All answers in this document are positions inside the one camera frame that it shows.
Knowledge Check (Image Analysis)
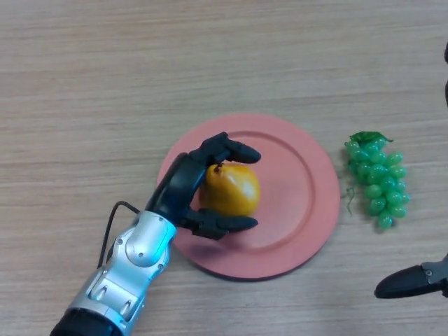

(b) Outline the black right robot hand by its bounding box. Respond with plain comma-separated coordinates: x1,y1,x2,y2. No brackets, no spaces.
374,41,448,300

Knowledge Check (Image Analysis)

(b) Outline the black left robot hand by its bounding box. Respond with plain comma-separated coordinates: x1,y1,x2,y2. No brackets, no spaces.
145,132,263,242

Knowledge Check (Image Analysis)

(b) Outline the yellow pear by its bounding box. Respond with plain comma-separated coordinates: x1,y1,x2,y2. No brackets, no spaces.
198,164,262,218

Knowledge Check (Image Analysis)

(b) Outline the pink round plate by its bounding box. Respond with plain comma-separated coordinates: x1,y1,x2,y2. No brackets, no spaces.
156,113,341,282

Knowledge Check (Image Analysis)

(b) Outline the green grape bunch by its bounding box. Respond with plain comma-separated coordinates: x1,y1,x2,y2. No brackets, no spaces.
344,131,411,232

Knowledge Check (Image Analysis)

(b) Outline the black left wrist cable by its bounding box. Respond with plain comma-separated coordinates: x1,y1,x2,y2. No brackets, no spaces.
97,200,141,269

